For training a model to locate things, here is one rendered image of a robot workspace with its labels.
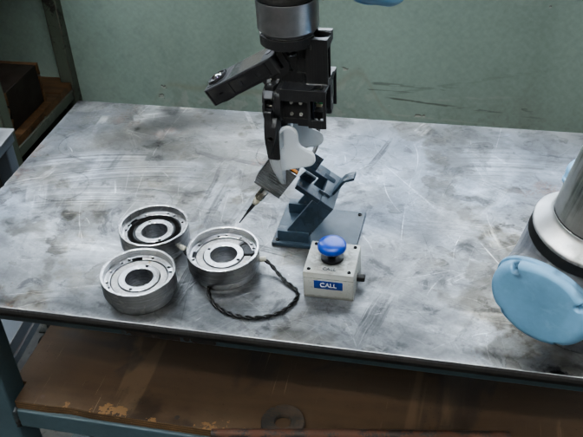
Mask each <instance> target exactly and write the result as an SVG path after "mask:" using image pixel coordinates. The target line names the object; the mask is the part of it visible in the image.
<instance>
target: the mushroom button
mask: <svg viewBox="0 0 583 437"><path fill-rule="evenodd" d="M346 248H347V244H346V242H345V240H344V239H343V238H342V237H340V236H338V235H327V236H324V237H322V238H321V239H320V240H319V241H318V251H319V252H320V253H321V254H323V255H325V256H328V257H329V258H335V257H336V256H339V255H341V254H343V253H344V252H345V251H346Z"/></svg>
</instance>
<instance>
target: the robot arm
mask: <svg viewBox="0 0 583 437"><path fill-rule="evenodd" d="M255 7H256V17H257V27H258V30H259V39H260V44H261V45H262V46H263V47H264V48H265V49H262V50H260V51H259V52H258V53H256V54H254V55H251V56H249V57H247V58H246V59H244V60H243V61H241V62H238V63H236V64H234V65H232V66H231V67H229V68H227V69H222V70H221V71H219V72H217V73H216V74H214V75H213V76H212V77H211V78H210V80H209V82H208V83H209V84H208V85H207V87H206V89H205V91H204V92H205V93H206V95H207V96H208V98H209V99H210V100H211V102H212V103H213V105H214V106H217V105H219V104H220V103H222V102H225V101H229V100H231V99H232V98H233V97H235V96H236V95H239V94H241V93H243V92H245V91H246V90H248V89H250V88H252V87H254V86H256V85H258V84H260V83H261V82H263V83H264V84H265V86H264V88H263V93H262V104H263V105H262V113H263V116H264V133H265V146H266V151H267V155H268V159H269V160H270V163H271V166H272V170H273V171H274V173H275V174H276V176H277V177H278V180H279V181H280V183H281V184H284V185H286V170H290V169H296V168H301V167H308V166H312V165H313V164H314V163H315V160H316V158H315V154H314V153H313V152H312V151H310V150H309V149H307V147H315V146H319V145H321V144H322V143H323V141H324V136H323V134H322V133H321V132H319V131H318V130H316V129H326V128H327V124H326V114H331V113H332V110H333V104H337V67H331V42H332V40H333V29H331V28H319V27H318V26H319V0H255ZM333 90H334V95H333ZM318 119H324V120H323V121H320V120H318ZM314 128H315V129H314ZM300 144H301V145H300ZM562 182H563V185H562V187H561V189H560V191H559V192H553V193H550V194H548V195H546V196H544V197H543V198H542V199H540V201H539V202H538V203H537V205H536V206H535V208H534V210H533V212H532V214H531V216H530V218H529V220H528V222H527V224H526V226H525V228H524V230H523V232H522V234H521V237H520V239H519V240H518V242H517V244H516V246H515V247H514V249H513V250H512V251H511V252H510V254H509V255H508V256H507V257H506V258H503V259H502V261H500V263H499V264H498V268H497V270H496V271H495V274H494V275H493V279H492V292H493V296H494V299H495V302H496V303H497V304H498V306H499V307H500V308H501V312H502V314H503V315H504V316H505V317H506V318H507V319H508V320H509V322H511V323H512V324H513V325H514V326H515V327H516V328H517V329H519V330H520V331H522V332H523V333H525V334H526V335H528V336H531V337H532V338H534V339H536V340H538V341H541V342H545V343H549V344H555V345H557V346H559V347H562V348H563V349H567V350H570V351H572V352H575V353H579V354H583V146H582V148H581V149H580V152H579V154H578V155H577V157H576V159H575V160H573V161H571V162H570V163H569V164H568V166H567V168H566V171H565V174H564V175H563V176H562Z"/></svg>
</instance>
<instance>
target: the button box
mask: <svg viewBox="0 0 583 437"><path fill-rule="evenodd" d="M360 271H361V245H348V244H347V248H346V251H345V252H344V253H343V254H341V255H339V256H336V257H335V258H329V257H328V256H325V255H323V254H321V253H320V252H319V251H318V241H312V243H311V248H310V251H309V254H308V257H307V259H306V262H305V267H304V270H303V280H304V296H306V297H321V298H329V299H337V300H344V301H352V302H353V301H354V297H355V294H356V289H357V283H358V282H365V274H364V273H360Z"/></svg>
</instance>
